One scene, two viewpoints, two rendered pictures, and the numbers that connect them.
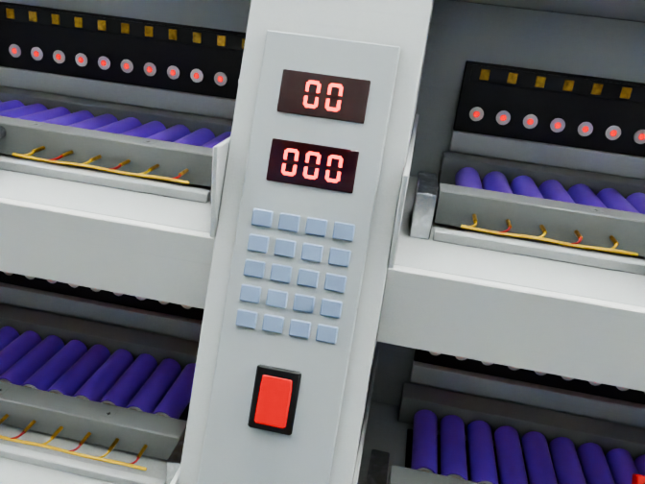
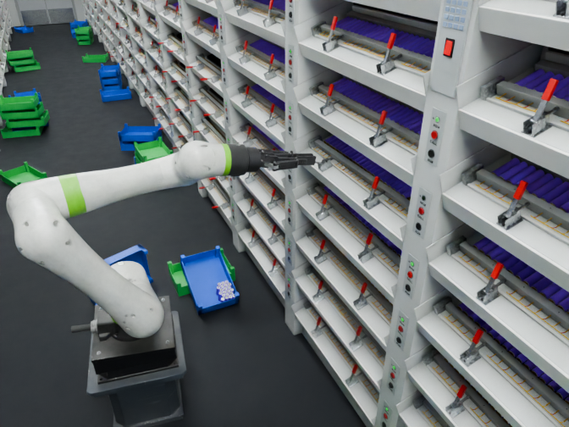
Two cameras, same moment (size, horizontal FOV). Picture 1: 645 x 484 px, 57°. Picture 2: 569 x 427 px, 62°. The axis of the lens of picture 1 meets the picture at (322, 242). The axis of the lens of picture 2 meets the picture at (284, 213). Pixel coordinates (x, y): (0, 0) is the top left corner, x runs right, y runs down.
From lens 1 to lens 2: 78 cm
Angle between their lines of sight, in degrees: 61
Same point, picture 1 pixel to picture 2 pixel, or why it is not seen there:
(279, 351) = (450, 33)
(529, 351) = (514, 32)
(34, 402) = (415, 56)
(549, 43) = not seen: outside the picture
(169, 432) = not seen: hidden behind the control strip
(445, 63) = not seen: outside the picture
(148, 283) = (430, 15)
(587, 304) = (524, 15)
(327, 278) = (462, 10)
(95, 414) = (428, 60)
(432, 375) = (552, 56)
